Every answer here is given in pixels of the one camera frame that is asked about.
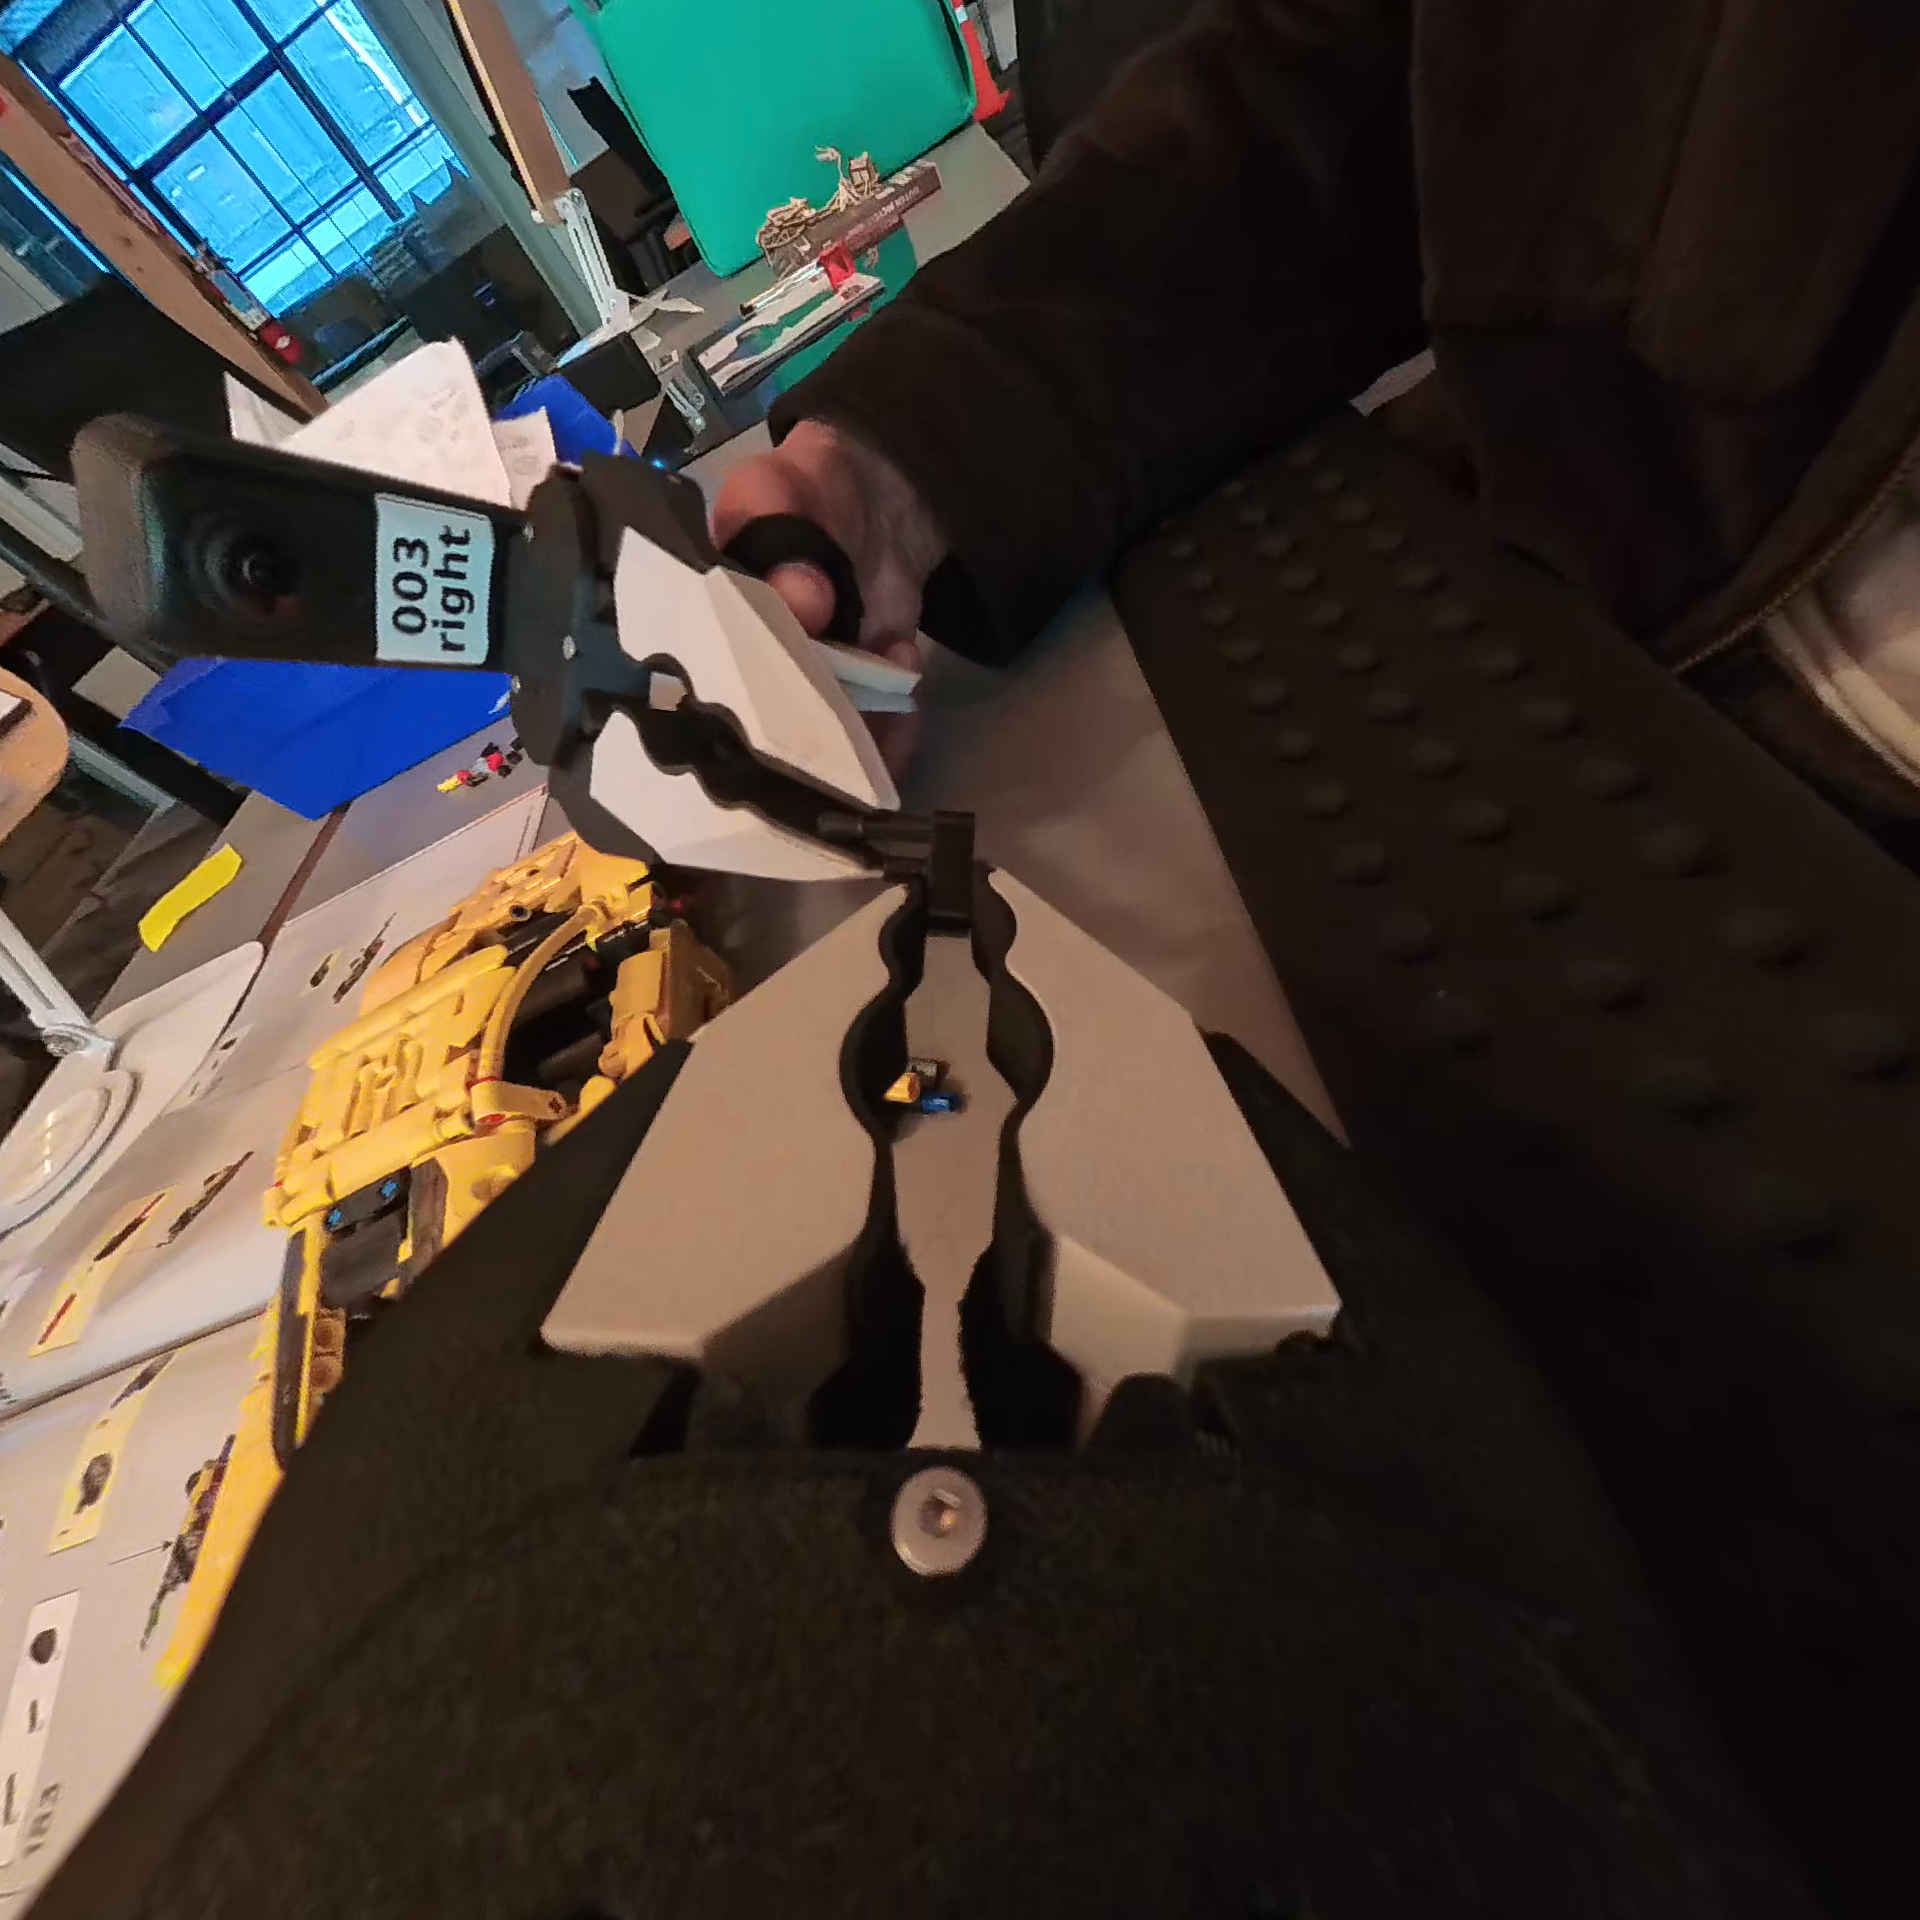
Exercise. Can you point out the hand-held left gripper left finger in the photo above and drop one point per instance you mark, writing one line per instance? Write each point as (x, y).
(720, 1172)

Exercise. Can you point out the large paned window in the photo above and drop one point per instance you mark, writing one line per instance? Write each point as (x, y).
(226, 119)

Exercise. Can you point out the orange traffic cone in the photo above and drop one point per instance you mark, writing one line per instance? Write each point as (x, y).
(984, 68)

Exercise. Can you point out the dark red box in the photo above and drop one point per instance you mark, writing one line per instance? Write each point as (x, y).
(902, 196)

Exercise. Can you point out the white patterned paper bag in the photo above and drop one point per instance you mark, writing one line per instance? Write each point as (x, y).
(405, 422)

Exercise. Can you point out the cluster of small coloured pins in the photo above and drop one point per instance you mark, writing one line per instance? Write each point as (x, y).
(482, 770)

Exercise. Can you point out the yellow and black brick subassembly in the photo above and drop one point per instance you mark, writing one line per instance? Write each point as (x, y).
(908, 1085)

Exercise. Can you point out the printed flat box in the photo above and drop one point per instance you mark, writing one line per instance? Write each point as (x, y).
(764, 340)

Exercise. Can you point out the blue plastic bin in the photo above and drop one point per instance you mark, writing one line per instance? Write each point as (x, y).
(300, 734)

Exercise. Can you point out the wooden model kit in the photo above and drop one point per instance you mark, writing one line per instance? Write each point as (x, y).
(797, 224)

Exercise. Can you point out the open instruction booklet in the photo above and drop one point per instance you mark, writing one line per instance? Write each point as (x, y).
(149, 1320)

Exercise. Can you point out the person's right hand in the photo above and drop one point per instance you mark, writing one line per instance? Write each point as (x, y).
(870, 494)

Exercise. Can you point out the black brick pin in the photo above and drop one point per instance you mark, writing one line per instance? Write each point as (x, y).
(863, 826)

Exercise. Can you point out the black brick connector with pins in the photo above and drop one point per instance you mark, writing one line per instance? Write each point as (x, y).
(950, 863)

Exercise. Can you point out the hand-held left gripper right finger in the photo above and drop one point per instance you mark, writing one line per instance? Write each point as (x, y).
(1171, 1172)

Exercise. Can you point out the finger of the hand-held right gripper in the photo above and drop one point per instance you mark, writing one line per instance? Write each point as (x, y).
(704, 809)
(751, 645)

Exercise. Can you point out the person's right forearm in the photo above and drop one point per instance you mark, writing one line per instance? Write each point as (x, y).
(1126, 301)

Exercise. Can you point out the wooden beam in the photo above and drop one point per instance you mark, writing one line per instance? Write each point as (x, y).
(135, 224)

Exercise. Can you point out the yellow toy brick car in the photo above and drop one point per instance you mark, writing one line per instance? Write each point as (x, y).
(405, 1050)

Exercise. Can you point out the yellow tape piece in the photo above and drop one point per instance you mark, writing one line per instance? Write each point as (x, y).
(190, 896)

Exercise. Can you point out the green backdrop panel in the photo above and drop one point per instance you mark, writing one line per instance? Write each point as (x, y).
(781, 76)

